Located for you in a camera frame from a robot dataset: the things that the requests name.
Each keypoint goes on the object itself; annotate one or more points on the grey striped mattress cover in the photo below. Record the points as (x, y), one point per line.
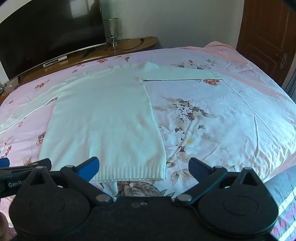
(285, 185)

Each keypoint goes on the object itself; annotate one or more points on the black television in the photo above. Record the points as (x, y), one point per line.
(46, 30)

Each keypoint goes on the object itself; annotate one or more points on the pink floral bed sheet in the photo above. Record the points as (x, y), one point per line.
(208, 104)

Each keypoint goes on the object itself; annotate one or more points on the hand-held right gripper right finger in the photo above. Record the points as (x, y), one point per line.
(197, 167)

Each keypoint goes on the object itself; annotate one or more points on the clear glass stand column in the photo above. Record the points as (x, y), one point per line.
(111, 27)

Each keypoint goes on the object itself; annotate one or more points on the black remote control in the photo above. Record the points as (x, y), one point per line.
(87, 53)

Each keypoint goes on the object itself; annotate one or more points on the brown wooden door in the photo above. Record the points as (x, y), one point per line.
(266, 32)

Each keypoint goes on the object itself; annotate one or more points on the wooden television cabinet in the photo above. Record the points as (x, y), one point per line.
(129, 47)

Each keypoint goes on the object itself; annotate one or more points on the grey curtain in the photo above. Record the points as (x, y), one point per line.
(291, 85)

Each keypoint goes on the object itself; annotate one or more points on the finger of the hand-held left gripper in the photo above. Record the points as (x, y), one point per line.
(23, 167)
(4, 162)

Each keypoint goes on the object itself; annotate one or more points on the person's left hand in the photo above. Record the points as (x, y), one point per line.
(3, 223)

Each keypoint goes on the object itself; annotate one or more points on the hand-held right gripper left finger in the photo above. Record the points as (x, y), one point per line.
(89, 167)

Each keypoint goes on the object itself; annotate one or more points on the white knit sweater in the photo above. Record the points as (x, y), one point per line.
(104, 120)

